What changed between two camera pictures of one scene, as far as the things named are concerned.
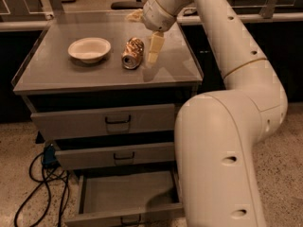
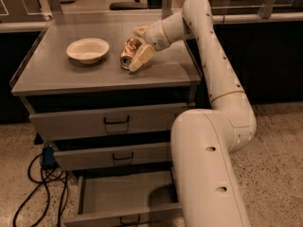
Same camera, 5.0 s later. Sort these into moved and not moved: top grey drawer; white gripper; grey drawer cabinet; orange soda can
Moved: white gripper
Not moved: orange soda can; top grey drawer; grey drawer cabinet
